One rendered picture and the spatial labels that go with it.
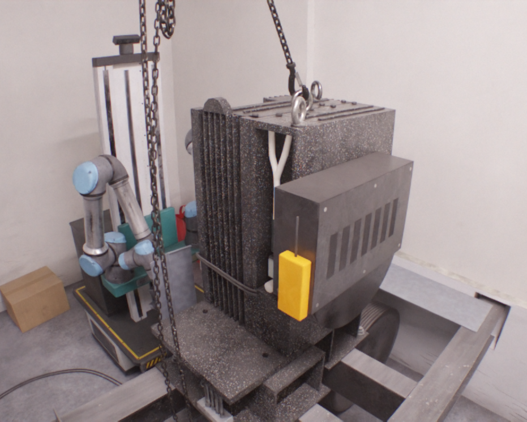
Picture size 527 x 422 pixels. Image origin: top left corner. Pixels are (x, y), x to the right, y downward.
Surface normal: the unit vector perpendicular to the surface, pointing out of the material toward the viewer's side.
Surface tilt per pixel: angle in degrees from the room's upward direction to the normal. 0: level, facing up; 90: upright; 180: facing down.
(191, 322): 0
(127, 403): 0
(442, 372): 0
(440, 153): 90
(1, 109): 90
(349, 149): 90
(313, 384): 90
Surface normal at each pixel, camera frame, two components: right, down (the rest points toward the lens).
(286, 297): -0.72, 0.29
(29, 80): 0.70, 0.29
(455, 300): 0.00, -0.91
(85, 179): -0.31, 0.27
